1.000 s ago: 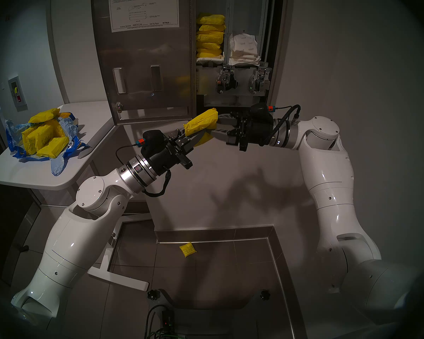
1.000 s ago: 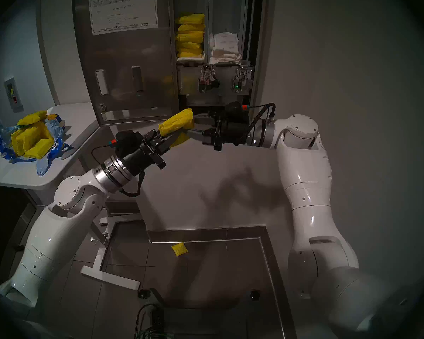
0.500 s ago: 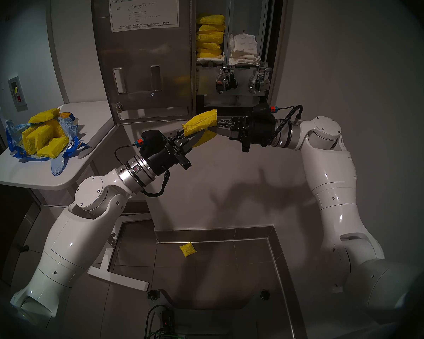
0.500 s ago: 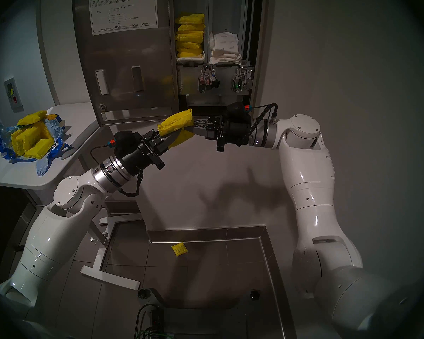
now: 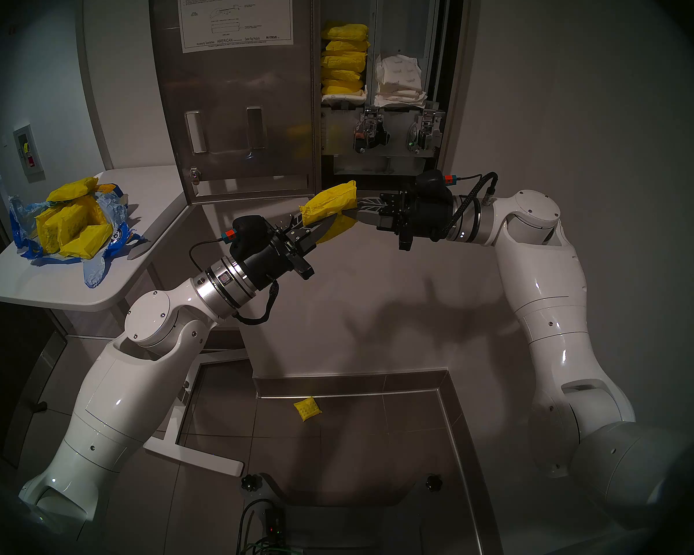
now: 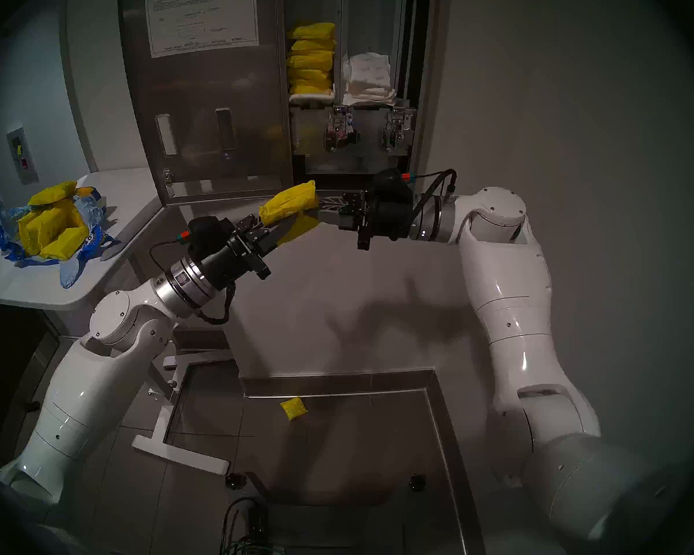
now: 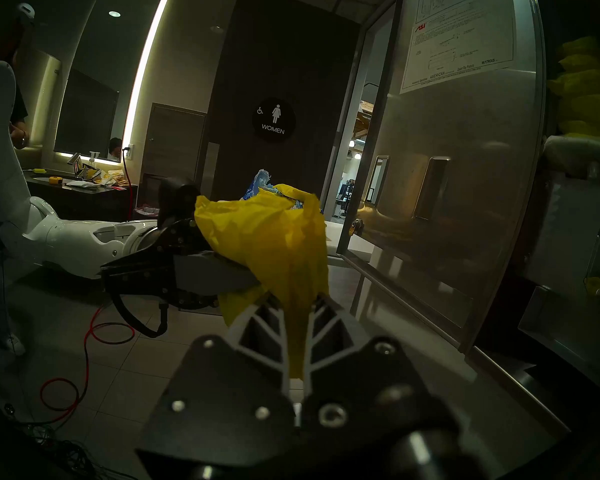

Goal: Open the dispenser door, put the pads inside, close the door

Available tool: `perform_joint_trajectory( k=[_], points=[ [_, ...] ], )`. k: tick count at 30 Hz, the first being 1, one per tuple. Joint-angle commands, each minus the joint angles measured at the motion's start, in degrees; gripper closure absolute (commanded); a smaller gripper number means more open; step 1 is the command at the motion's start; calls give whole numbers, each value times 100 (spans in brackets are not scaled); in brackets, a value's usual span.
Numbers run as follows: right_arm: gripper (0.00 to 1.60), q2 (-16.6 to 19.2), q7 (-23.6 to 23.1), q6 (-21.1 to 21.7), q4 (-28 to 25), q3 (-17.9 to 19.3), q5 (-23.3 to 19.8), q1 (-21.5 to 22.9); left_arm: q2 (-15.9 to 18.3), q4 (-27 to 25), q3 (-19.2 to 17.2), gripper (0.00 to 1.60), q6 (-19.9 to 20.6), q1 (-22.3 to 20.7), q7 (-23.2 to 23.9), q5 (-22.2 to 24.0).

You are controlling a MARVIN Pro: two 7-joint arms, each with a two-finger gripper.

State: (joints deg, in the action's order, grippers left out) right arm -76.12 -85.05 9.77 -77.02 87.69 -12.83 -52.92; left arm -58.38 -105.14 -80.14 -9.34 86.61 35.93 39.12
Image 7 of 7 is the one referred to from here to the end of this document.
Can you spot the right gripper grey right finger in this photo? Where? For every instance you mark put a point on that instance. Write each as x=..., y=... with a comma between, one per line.
x=360, y=384

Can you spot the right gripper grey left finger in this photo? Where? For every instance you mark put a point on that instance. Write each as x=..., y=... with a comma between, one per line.
x=220, y=394

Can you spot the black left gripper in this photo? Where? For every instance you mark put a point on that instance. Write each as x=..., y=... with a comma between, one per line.
x=175, y=236

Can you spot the yellow sanitary pad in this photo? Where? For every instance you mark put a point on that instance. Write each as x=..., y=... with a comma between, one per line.
x=585, y=46
x=265, y=244
x=237, y=304
x=587, y=63
x=587, y=109
x=580, y=84
x=590, y=129

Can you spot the stainless steel dispenser door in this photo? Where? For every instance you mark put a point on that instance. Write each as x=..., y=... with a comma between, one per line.
x=455, y=184

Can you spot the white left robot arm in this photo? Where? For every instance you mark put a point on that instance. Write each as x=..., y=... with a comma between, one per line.
x=55, y=234

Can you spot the blue plastic pad bag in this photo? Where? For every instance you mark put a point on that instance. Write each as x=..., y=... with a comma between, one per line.
x=260, y=181

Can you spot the dark vanity counter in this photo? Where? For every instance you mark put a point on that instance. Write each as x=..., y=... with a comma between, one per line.
x=80, y=204

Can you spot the paper clutter pile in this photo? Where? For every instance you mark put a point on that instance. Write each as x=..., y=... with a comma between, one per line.
x=92, y=176

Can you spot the round black women sign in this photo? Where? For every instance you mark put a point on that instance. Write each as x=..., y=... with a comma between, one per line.
x=274, y=120

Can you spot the chrome faucet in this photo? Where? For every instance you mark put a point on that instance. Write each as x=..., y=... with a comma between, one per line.
x=73, y=159

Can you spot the yellow tape measure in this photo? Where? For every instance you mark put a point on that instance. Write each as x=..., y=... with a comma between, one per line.
x=55, y=180

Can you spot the white wrapped sanitary pad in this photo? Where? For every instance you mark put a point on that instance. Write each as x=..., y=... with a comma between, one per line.
x=580, y=154

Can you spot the white instruction sheet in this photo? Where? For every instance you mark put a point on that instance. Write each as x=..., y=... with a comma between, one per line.
x=455, y=34

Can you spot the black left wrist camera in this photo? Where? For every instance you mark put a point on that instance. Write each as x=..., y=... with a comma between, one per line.
x=177, y=199

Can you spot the dark recessed wall unit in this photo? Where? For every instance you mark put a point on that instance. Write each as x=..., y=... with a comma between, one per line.
x=172, y=149

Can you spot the white pedestal table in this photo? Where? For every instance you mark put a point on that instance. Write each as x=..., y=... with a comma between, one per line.
x=345, y=234

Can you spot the white wall outlet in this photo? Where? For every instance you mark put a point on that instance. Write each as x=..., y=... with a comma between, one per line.
x=129, y=149

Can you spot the large wall mirror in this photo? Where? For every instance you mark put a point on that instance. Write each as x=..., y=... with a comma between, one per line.
x=95, y=109

